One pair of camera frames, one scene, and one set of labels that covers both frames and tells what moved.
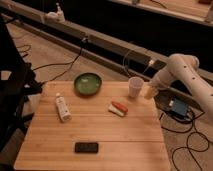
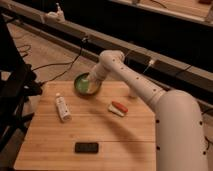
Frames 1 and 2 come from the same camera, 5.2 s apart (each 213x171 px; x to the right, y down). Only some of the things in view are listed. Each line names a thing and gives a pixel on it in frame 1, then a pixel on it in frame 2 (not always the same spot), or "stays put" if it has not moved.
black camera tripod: [15, 91] stays put
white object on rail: [57, 16] stays put
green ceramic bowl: [87, 84] stays put
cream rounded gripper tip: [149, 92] → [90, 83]
